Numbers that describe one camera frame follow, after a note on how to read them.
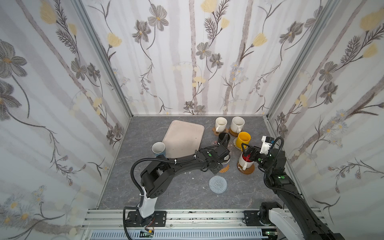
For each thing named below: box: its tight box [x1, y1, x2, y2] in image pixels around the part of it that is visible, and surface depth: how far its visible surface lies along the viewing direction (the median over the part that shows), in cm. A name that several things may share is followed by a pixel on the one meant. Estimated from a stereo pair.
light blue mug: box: [151, 141, 168, 159], surface depth 92 cm
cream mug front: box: [215, 116, 228, 133], surface depth 106 cm
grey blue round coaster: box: [208, 175, 228, 194], surface depth 87 cm
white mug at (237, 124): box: [230, 116, 245, 134], surface depth 106 cm
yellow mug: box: [236, 131, 252, 152], surface depth 99 cm
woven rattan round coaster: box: [219, 164, 230, 173], surface depth 93 cm
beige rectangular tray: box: [162, 120, 205, 159], surface depth 110 cm
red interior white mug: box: [238, 152, 254, 171], surface depth 88 cm
